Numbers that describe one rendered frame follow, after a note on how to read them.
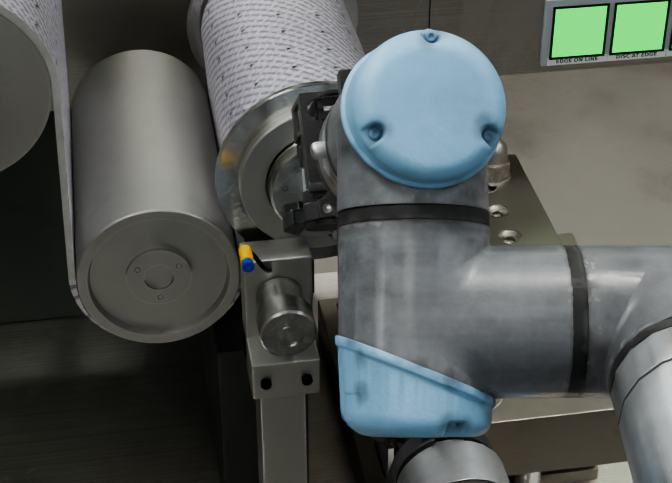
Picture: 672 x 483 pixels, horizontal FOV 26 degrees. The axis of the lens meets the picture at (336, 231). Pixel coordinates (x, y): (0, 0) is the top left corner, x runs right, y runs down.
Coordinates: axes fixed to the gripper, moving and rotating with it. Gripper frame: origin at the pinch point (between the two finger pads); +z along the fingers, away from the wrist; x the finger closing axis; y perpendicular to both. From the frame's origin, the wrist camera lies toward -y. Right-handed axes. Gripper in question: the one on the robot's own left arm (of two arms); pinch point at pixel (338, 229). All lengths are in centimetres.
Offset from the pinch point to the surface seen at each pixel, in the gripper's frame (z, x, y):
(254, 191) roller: 1.7, 5.5, 3.4
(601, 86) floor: 260, -110, 57
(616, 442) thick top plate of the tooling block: 15.5, -23.1, -17.9
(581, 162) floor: 232, -93, 34
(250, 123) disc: -0.8, 5.5, 7.8
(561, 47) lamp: 31.7, -27.7, 18.6
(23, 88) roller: -2.7, 20.6, 11.1
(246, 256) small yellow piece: -2.4, 6.8, -1.5
